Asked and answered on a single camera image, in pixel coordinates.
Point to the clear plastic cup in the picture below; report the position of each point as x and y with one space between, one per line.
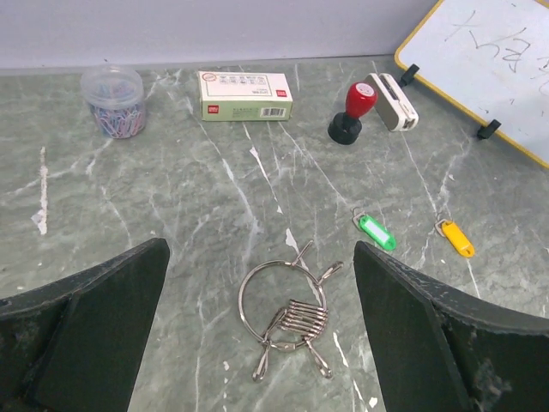
116 100

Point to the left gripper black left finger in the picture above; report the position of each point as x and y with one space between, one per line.
77 344

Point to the yellow tagged key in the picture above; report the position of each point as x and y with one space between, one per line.
449 229

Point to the white green cardboard box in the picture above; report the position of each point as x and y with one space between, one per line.
242 97

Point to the small whiteboard yellow frame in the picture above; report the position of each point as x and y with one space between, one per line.
490 60

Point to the green tagged key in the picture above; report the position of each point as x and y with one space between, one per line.
375 230

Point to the red black stamp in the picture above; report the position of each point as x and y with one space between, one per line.
346 126

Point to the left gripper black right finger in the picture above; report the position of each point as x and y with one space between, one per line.
437 348

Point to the silver keys bunch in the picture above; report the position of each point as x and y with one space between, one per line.
305 320

